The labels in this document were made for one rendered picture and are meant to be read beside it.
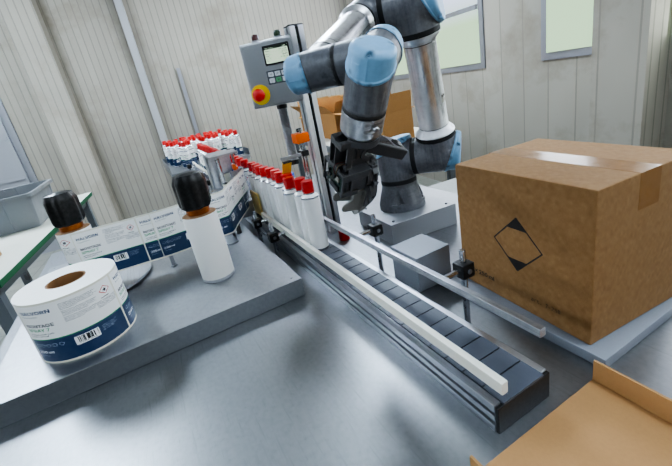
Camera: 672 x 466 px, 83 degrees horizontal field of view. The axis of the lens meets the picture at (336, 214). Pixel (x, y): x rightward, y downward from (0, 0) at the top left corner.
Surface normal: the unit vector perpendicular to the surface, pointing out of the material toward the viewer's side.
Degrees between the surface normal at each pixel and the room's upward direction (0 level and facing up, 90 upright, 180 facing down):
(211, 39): 90
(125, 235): 90
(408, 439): 0
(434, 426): 0
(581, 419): 0
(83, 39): 90
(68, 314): 90
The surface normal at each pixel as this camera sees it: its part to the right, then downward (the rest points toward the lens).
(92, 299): 0.80, 0.06
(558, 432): -0.18, -0.93
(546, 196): -0.90, 0.29
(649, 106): 0.37, 0.25
